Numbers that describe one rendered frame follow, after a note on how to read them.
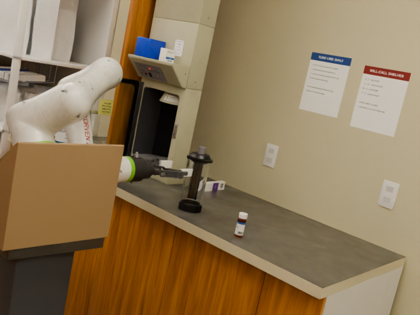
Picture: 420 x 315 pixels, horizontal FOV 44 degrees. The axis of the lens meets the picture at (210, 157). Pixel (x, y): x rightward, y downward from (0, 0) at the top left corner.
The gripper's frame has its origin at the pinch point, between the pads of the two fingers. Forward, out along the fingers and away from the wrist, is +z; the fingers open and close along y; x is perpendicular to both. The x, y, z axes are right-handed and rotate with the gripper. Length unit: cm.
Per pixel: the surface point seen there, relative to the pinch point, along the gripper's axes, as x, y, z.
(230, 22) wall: -65, 52, 71
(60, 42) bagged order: -35, 171, 46
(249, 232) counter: 17.7, -28.2, 16.8
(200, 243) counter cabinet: 24.7, -18.0, 1.8
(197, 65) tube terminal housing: -40, 33, 33
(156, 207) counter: 18.6, 6.2, -1.4
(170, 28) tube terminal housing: -54, 51, 28
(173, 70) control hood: -36, 33, 19
